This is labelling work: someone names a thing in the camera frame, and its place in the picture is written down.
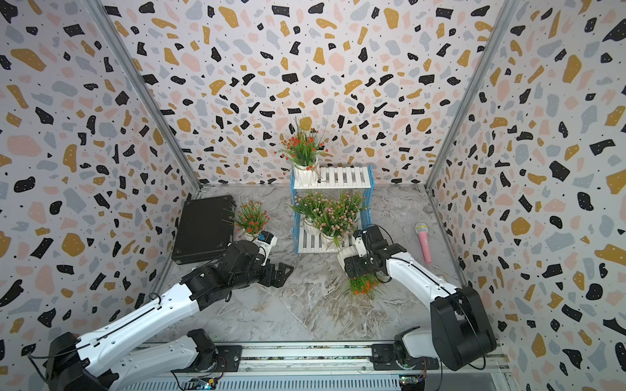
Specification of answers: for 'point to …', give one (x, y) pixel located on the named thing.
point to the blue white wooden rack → (359, 177)
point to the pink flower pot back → (308, 204)
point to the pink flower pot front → (334, 224)
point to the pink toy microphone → (421, 228)
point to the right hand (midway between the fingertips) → (358, 264)
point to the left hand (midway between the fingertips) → (285, 264)
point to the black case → (204, 228)
